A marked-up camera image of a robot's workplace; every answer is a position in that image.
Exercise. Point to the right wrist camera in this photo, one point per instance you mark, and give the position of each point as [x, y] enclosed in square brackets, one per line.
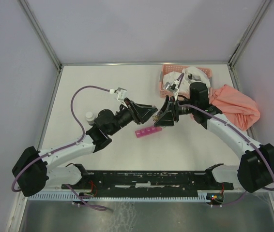
[173, 88]

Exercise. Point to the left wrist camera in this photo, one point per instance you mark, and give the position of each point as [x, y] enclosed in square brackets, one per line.
[121, 94]

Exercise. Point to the pink weekly pill organizer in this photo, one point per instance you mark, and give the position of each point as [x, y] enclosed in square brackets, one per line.
[147, 131]

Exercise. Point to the left aluminium frame post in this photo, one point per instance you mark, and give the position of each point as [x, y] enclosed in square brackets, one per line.
[29, 13]

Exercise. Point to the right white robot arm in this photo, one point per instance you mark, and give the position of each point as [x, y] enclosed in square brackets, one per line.
[256, 168]

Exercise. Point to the aluminium frame post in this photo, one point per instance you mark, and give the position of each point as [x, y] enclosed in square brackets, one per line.
[29, 13]
[249, 32]

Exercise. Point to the right aluminium frame post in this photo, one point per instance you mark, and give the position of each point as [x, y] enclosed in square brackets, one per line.
[249, 32]

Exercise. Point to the white cap pill bottle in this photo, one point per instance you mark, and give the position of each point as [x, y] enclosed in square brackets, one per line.
[90, 118]

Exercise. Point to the pink plastic basket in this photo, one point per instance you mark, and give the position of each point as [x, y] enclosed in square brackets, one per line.
[167, 68]

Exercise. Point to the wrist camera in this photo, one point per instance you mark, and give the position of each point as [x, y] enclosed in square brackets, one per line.
[173, 88]
[121, 94]

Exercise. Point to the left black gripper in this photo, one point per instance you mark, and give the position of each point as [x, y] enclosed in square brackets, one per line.
[144, 112]

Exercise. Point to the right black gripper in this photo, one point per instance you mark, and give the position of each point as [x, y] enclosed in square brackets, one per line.
[169, 113]

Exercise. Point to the amber pill bottle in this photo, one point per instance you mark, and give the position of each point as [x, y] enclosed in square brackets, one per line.
[156, 117]

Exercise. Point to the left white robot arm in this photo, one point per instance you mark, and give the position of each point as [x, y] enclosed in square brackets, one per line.
[37, 169]

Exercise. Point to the salmon pink cloth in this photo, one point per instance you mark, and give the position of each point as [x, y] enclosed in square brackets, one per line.
[239, 109]

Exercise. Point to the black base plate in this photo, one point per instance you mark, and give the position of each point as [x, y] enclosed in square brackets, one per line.
[139, 184]

